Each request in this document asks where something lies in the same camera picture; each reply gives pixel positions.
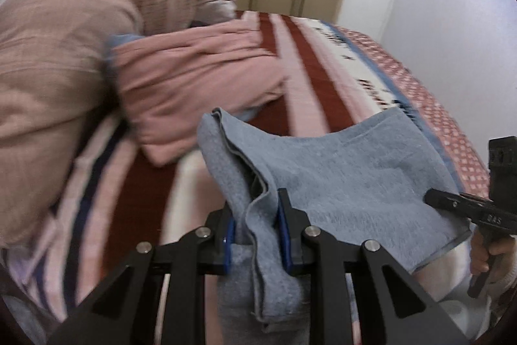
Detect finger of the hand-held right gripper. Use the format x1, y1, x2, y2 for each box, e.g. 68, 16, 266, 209
423, 188, 491, 220

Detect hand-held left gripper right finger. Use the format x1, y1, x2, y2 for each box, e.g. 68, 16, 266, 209
277, 188, 471, 345

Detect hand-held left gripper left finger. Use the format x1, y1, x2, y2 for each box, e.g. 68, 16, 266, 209
48, 208, 237, 345

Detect grey-blue pants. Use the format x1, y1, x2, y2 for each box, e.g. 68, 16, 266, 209
196, 107, 473, 345

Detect person's right hand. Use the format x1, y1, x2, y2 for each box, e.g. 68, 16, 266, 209
469, 230, 517, 277

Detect folded pink clothing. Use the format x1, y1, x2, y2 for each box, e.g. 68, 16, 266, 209
107, 19, 289, 168

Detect striped printed bed sheet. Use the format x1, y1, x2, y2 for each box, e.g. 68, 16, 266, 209
0, 9, 491, 345

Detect pink quilt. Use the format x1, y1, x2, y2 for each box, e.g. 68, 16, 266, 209
0, 0, 243, 249

